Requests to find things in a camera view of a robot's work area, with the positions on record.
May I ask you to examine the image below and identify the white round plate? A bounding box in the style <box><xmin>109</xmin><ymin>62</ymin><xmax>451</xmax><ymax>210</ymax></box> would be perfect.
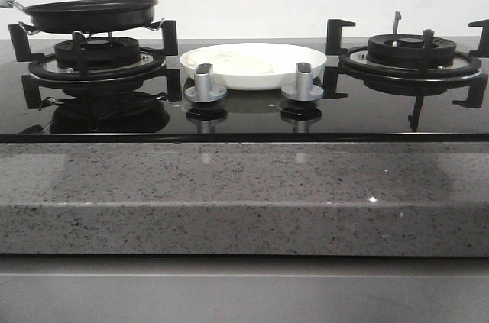
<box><xmin>180</xmin><ymin>43</ymin><xmax>327</xmax><ymax>91</ymax></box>

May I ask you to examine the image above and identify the fried egg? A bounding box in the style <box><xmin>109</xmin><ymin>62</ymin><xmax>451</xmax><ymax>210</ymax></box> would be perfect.
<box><xmin>183</xmin><ymin>49</ymin><xmax>274</xmax><ymax>75</ymax></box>

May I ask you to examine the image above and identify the black frying pan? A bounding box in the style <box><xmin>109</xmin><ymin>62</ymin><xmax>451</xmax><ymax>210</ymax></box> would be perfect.
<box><xmin>1</xmin><ymin>0</ymin><xmax>158</xmax><ymax>34</ymax></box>

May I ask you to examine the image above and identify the black glass cooktop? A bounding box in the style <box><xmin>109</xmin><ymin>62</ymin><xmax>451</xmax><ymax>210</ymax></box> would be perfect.
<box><xmin>1</xmin><ymin>40</ymin><xmax>488</xmax><ymax>143</ymax></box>

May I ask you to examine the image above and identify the left silver stove knob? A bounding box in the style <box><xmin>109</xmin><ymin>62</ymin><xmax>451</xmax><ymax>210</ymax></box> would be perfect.
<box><xmin>185</xmin><ymin>63</ymin><xmax>227</xmax><ymax>103</ymax></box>

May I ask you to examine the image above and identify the silver stove knob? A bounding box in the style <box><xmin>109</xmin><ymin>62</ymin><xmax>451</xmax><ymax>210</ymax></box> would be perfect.
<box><xmin>281</xmin><ymin>63</ymin><xmax>324</xmax><ymax>102</ymax></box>
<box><xmin>185</xmin><ymin>63</ymin><xmax>227</xmax><ymax>103</ymax></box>

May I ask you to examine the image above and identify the right silver stove knob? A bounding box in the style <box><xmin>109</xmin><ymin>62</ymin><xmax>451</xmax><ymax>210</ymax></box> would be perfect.
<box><xmin>281</xmin><ymin>63</ymin><xmax>324</xmax><ymax>102</ymax></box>

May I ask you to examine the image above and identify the left black gas burner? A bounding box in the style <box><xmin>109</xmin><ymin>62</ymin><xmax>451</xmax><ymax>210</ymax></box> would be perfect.
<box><xmin>54</xmin><ymin>37</ymin><xmax>141</xmax><ymax>70</ymax></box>

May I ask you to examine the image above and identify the black gas burner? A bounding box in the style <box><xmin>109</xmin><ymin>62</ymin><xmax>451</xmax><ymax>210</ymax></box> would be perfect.
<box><xmin>54</xmin><ymin>37</ymin><xmax>141</xmax><ymax>70</ymax></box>
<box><xmin>367</xmin><ymin>34</ymin><xmax>457</xmax><ymax>69</ymax></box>

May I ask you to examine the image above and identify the right black gas burner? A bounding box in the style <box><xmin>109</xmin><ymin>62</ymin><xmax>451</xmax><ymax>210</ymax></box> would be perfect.
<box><xmin>367</xmin><ymin>34</ymin><xmax>457</xmax><ymax>69</ymax></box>

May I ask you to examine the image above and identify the left black pan support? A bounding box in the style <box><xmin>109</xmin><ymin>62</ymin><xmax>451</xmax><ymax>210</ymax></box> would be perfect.
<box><xmin>11</xmin><ymin>20</ymin><xmax>179</xmax><ymax>109</ymax></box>

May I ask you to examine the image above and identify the wire pan trivet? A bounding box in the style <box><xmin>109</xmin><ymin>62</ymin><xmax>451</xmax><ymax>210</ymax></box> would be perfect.
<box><xmin>8</xmin><ymin>19</ymin><xmax>165</xmax><ymax>36</ymax></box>

